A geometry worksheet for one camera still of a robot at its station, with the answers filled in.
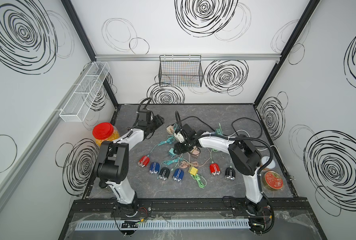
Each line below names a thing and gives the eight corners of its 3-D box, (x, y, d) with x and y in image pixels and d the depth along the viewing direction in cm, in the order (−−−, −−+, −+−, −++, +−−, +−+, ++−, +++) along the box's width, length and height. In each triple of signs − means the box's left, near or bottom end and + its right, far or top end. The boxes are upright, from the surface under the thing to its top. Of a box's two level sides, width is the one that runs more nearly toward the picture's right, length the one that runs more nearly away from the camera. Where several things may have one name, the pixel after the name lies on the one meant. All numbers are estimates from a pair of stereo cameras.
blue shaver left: (150, 173, 87) (149, 171, 84) (151, 164, 91) (150, 161, 88) (159, 173, 87) (158, 171, 84) (160, 164, 91) (159, 161, 88)
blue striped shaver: (171, 178, 84) (171, 176, 83) (176, 168, 88) (176, 166, 86) (180, 183, 83) (180, 181, 81) (185, 172, 87) (185, 171, 85)
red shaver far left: (138, 167, 89) (137, 165, 87) (140, 157, 93) (139, 155, 91) (148, 167, 89) (147, 165, 87) (150, 157, 93) (149, 155, 91)
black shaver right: (224, 179, 85) (226, 177, 82) (225, 168, 89) (226, 166, 86) (233, 181, 84) (235, 179, 81) (233, 170, 88) (235, 168, 86)
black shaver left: (159, 180, 84) (158, 178, 82) (160, 168, 88) (159, 167, 86) (169, 180, 84) (169, 178, 82) (169, 168, 88) (169, 167, 86)
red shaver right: (210, 175, 86) (211, 174, 84) (209, 165, 90) (210, 163, 88) (220, 175, 86) (221, 174, 84) (218, 165, 90) (219, 163, 88)
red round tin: (264, 190, 81) (268, 188, 78) (258, 173, 87) (261, 170, 84) (282, 190, 81) (286, 188, 78) (275, 173, 87) (279, 170, 84)
